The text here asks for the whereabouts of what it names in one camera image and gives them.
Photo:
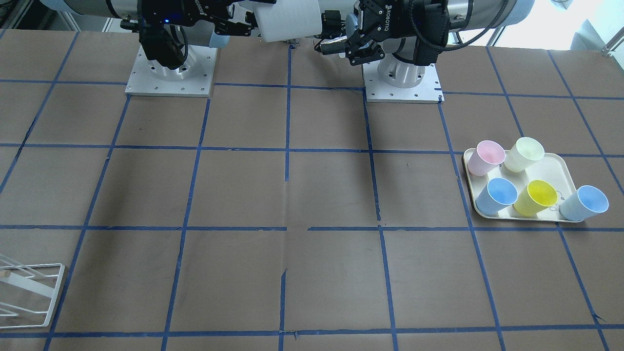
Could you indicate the pink plastic cup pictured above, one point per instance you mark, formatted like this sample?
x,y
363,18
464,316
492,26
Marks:
x,y
488,154

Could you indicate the light blue cup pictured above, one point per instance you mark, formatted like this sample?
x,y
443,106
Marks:
x,y
586,202
498,194

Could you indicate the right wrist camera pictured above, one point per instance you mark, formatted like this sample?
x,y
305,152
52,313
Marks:
x,y
158,44

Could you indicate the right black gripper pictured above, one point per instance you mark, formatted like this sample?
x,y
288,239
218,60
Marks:
x,y
192,9

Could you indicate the light blue cup near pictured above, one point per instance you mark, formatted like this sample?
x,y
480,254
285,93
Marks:
x,y
586,202

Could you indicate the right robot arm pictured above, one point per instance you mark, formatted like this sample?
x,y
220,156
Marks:
x,y
164,26

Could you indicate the cream plastic cup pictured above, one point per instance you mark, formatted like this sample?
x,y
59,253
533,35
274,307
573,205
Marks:
x,y
525,152

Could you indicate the yellow plastic cup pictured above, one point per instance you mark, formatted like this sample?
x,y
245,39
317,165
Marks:
x,y
537,196

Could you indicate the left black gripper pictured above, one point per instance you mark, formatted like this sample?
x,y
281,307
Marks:
x,y
390,17

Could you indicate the beige plastic tray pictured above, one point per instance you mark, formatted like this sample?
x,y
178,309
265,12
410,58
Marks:
x,y
552,169

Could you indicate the white wire cup rack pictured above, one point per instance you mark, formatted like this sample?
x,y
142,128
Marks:
x,y
29,293

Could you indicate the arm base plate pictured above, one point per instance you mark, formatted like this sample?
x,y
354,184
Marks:
x,y
392,81
193,79

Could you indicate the light blue cup far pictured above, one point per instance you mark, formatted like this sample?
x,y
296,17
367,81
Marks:
x,y
498,194

